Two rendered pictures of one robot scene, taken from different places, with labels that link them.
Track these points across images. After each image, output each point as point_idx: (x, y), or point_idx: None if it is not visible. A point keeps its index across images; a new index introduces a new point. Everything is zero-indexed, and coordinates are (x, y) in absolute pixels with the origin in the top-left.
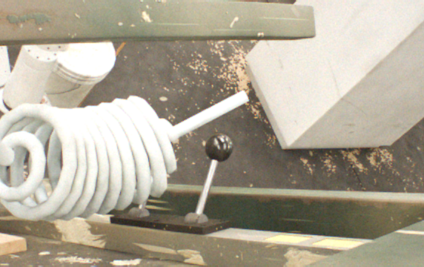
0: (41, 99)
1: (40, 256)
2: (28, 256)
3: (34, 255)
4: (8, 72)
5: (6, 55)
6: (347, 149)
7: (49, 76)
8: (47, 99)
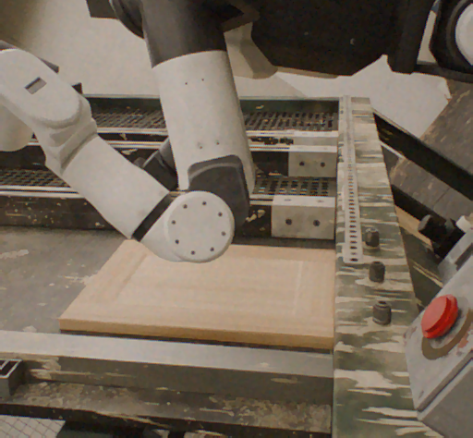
0: (112, 224)
1: (26, 323)
2: (37, 319)
3: (34, 322)
4: (179, 174)
5: (174, 147)
6: None
7: (78, 191)
8: (468, 350)
